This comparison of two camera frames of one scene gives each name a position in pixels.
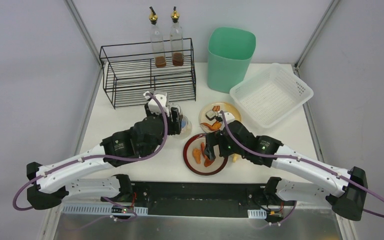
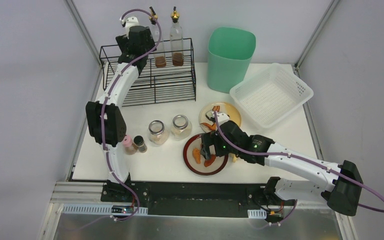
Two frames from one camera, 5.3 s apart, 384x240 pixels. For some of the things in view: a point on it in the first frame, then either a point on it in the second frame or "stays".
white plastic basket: [269, 94] stays
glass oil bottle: [176, 40] stays
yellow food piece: [234, 157] stays
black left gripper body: [174, 122] -> [123, 42]
